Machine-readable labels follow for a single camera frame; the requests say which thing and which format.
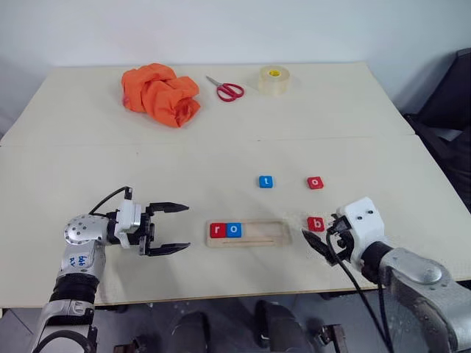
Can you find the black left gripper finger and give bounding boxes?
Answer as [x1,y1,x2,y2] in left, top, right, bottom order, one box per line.
[147,201,191,217]
[146,241,192,257]

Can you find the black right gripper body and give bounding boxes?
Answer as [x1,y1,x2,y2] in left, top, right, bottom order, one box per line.
[325,214,355,268]

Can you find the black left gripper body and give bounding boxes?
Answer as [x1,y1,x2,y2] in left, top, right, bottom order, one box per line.
[137,204,157,257]

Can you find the red letter block b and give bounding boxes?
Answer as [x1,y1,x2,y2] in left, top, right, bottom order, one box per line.
[307,215,327,233]

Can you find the wooden letter tray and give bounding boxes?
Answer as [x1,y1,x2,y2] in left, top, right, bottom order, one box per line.
[205,219,293,249]

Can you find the blue letter block o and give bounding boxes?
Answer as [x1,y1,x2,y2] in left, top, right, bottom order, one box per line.
[225,221,244,239]

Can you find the dark rounded shape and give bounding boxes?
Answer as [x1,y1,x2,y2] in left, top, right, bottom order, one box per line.
[171,310,211,353]

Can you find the crumpled orange cloth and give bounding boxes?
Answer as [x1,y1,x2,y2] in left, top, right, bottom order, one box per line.
[121,63,202,129]

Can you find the black chair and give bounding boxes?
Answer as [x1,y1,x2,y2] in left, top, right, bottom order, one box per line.
[402,47,471,218]

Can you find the clear packing tape roll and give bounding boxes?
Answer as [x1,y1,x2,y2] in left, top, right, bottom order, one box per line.
[257,65,293,98]

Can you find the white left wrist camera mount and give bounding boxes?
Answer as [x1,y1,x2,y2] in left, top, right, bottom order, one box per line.
[113,199,144,249]

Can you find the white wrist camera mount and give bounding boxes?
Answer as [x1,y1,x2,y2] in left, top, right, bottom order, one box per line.
[113,199,144,249]
[335,196,388,268]

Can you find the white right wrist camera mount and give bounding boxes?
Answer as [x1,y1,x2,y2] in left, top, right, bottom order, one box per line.
[335,196,388,268]

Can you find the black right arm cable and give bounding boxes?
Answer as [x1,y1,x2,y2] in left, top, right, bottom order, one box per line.
[325,230,395,353]

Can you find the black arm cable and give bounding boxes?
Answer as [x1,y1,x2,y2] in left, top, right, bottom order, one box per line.
[88,186,134,216]
[325,230,395,353]

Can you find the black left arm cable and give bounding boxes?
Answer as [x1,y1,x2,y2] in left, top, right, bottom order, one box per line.
[88,186,134,216]

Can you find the red handled scissors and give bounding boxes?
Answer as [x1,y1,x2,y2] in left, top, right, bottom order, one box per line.
[205,75,245,103]

